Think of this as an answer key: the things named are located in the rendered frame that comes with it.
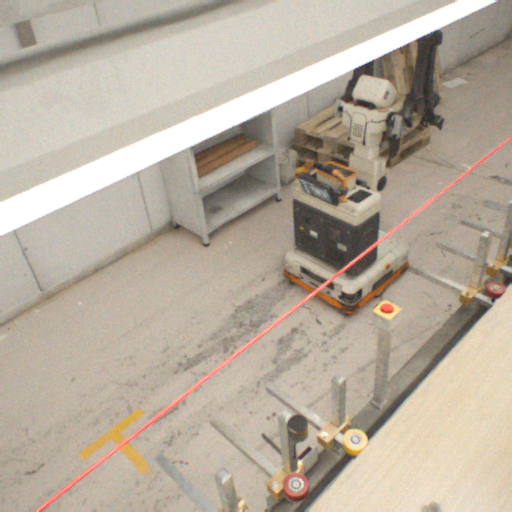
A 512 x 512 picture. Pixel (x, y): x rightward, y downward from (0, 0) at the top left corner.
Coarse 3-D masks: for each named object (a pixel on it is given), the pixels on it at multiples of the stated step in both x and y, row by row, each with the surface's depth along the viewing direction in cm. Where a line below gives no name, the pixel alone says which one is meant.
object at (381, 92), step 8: (360, 80) 311; (368, 80) 307; (376, 80) 304; (384, 80) 301; (360, 88) 309; (368, 88) 306; (376, 88) 303; (384, 88) 301; (392, 88) 305; (360, 96) 309; (368, 96) 305; (376, 96) 302; (384, 96) 302; (392, 96) 309; (376, 104) 304; (384, 104) 306
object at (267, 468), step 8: (216, 416) 192; (216, 424) 189; (224, 424) 189; (224, 432) 186; (232, 432) 186; (232, 440) 183; (240, 440) 183; (240, 448) 181; (248, 448) 180; (248, 456) 179; (256, 456) 177; (256, 464) 177; (264, 464) 175; (272, 464) 174; (264, 472) 174; (272, 472) 172
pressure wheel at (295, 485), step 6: (294, 474) 166; (300, 474) 166; (288, 480) 165; (294, 480) 165; (300, 480) 165; (306, 480) 164; (288, 486) 163; (294, 486) 163; (300, 486) 163; (306, 486) 163; (288, 492) 162; (294, 492) 161; (300, 492) 161; (306, 492) 162; (294, 498) 161; (300, 498) 161
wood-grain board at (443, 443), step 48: (480, 336) 205; (432, 384) 189; (480, 384) 187; (384, 432) 176; (432, 432) 174; (480, 432) 172; (336, 480) 164; (384, 480) 162; (432, 480) 161; (480, 480) 160
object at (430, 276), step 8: (416, 272) 253; (424, 272) 251; (432, 272) 250; (432, 280) 248; (440, 280) 245; (448, 280) 245; (448, 288) 244; (456, 288) 240; (464, 288) 239; (480, 296) 234; (488, 304) 231
